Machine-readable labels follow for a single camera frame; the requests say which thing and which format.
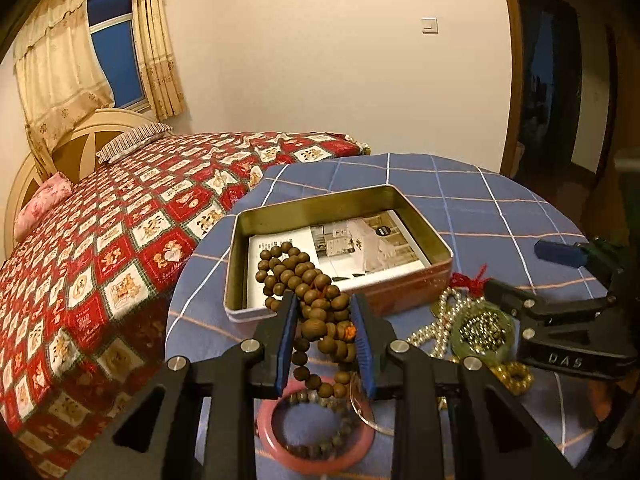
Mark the window with blue glass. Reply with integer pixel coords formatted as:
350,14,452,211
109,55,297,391
88,0,150,113

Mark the silver thin bangle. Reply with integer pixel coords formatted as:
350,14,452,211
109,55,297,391
348,373,394,437

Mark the metallic small bead necklace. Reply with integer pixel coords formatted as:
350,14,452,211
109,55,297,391
458,309,508,352

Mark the dark stone bead bracelet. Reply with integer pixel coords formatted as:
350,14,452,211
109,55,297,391
278,390,362,461

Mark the brown wooden door frame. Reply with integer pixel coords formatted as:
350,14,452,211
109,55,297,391
500,0,524,177

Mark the pink floral pillow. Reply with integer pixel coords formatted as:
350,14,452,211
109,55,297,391
13,171,73,243

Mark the red knot coin charm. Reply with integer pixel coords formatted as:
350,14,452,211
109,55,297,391
449,264,488,298

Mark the pink jade bangle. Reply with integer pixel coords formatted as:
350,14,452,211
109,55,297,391
255,379,374,476

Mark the printed leaflet in tin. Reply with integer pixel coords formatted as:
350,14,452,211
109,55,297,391
245,210,432,309

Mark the brown wooden bead mala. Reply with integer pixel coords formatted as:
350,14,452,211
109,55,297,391
255,242,357,400

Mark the green jade bangle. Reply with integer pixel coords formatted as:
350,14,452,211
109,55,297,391
450,301,515,366

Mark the pink metal tin box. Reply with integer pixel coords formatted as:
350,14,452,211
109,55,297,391
224,184,454,323

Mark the white wall switch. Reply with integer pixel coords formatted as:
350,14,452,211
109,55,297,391
421,18,439,35

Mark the beige right curtain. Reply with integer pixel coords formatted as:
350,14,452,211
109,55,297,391
131,0,184,120

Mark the beige left curtain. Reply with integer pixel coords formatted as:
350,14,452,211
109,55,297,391
13,0,115,178

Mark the blue plaid tablecloth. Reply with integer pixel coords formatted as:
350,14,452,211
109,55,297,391
165,154,605,467

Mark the cream wooden headboard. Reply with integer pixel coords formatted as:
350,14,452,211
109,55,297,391
2,108,155,259

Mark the white pearl necklace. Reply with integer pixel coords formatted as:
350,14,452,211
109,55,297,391
406,286,474,360

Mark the gold pearl necklace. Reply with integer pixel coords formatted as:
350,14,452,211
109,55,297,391
491,360,535,396

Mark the striped pillow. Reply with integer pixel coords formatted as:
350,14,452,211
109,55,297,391
96,122,171,164

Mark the red patchwork bedspread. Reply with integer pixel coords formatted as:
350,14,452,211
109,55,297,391
1,132,366,479

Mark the beige curtain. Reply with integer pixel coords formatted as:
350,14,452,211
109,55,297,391
131,0,184,120
13,0,115,178

